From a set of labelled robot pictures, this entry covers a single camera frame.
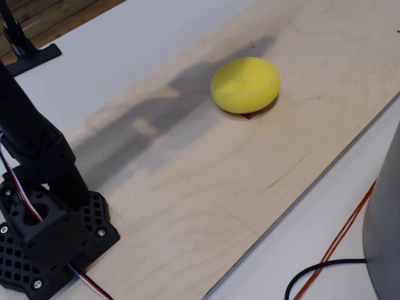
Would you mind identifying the yellow round sponge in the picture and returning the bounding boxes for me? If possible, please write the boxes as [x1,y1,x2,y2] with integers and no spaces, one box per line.
[210,56,281,114]

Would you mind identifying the black lattice robot base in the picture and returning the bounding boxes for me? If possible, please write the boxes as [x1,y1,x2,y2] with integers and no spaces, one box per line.
[0,173,121,300]

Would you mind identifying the light plywood board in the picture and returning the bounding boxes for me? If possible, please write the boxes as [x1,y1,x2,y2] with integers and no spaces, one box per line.
[51,0,400,300]

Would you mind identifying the grey cone lamp base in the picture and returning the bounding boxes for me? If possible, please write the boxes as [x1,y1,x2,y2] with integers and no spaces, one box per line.
[362,120,400,300]

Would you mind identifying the orange cord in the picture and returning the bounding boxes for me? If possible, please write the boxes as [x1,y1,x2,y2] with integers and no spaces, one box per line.
[292,179,378,300]

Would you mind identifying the red white black servo cable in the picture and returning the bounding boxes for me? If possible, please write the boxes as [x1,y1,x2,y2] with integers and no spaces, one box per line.
[67,263,113,300]
[0,132,44,223]

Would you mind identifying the black power cable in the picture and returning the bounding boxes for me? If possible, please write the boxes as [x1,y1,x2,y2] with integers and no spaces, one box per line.
[284,258,367,300]

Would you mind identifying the black camera stand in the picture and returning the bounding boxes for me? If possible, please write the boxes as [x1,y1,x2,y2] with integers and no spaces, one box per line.
[0,0,63,78]

